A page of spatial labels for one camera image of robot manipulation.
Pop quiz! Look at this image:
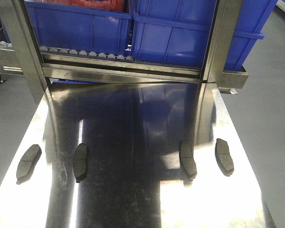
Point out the stainless steel roller rack frame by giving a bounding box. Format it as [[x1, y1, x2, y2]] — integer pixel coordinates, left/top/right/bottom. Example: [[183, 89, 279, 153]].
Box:
[[0, 0, 248, 103]]

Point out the left blue plastic crate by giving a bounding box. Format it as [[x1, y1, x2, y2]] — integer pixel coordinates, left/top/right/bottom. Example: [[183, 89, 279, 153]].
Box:
[[23, 0, 133, 60]]

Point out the right blue plastic crate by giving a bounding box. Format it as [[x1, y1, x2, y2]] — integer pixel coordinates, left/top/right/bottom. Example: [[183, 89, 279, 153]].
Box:
[[132, 0, 276, 71]]

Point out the red bag in crate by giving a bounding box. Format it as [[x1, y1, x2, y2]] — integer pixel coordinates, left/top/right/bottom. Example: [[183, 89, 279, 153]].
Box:
[[68, 0, 124, 12]]

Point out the steel table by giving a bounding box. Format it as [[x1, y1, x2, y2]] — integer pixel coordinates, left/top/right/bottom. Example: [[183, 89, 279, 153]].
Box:
[[0, 83, 275, 228]]

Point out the blue plastic crate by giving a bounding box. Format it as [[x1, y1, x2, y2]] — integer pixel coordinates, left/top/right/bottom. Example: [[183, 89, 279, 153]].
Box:
[[132, 0, 276, 71], [23, 0, 133, 60]]

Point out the grey brake pad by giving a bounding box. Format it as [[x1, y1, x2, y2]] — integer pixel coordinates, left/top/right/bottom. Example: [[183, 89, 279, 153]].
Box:
[[215, 138, 234, 177], [179, 141, 197, 181], [73, 143, 89, 183], [16, 144, 42, 185]]

